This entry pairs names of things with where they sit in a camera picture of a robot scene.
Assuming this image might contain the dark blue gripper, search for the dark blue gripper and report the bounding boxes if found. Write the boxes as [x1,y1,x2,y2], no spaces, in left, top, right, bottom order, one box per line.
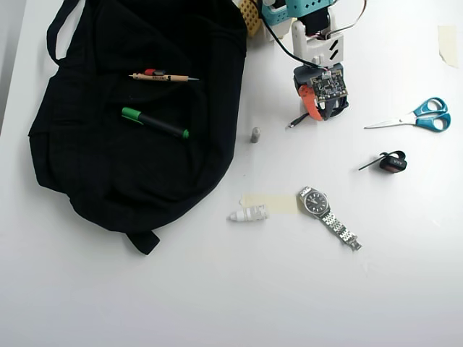
[292,62,349,122]

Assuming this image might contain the black fabric bag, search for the black fabric bag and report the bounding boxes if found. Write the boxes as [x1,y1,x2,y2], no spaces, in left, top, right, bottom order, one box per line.
[27,0,249,256]

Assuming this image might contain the small black clip device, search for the small black clip device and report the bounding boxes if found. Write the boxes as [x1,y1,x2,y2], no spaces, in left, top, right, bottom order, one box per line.
[358,150,408,175]

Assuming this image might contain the silver metal wristwatch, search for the silver metal wristwatch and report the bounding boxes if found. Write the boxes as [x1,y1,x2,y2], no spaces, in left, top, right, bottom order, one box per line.
[297,186,362,251]

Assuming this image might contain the beige masking tape strip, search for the beige masking tape strip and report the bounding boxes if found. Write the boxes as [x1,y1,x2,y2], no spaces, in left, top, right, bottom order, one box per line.
[241,193,300,215]
[437,25,459,69]

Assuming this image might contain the yellow perforated printed part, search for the yellow perforated printed part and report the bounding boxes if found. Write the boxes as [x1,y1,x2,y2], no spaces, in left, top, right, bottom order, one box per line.
[238,0,263,38]

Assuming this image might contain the beige wooden pen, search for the beige wooden pen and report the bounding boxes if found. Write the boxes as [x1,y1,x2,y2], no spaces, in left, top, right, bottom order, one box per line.
[129,72,200,83]

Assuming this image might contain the black marker with green cap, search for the black marker with green cap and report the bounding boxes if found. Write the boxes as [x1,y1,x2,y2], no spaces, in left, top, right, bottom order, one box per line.
[121,107,190,140]

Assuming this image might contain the bare camera circuit board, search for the bare camera circuit board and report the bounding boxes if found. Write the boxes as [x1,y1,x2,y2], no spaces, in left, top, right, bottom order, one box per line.
[312,69,351,106]

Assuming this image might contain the black braided USB-C cable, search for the black braided USB-C cable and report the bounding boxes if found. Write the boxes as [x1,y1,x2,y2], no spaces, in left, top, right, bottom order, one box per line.
[287,97,350,130]

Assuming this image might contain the black camera cable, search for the black camera cable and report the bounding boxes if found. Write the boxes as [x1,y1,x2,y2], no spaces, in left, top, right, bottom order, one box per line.
[260,6,323,70]

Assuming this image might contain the thin servo wire bundle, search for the thin servo wire bundle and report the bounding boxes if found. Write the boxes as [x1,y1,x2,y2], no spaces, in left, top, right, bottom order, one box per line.
[307,0,368,41]

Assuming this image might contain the teal handled scissors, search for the teal handled scissors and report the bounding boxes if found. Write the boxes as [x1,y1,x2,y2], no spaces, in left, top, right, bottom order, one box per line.
[363,96,451,134]

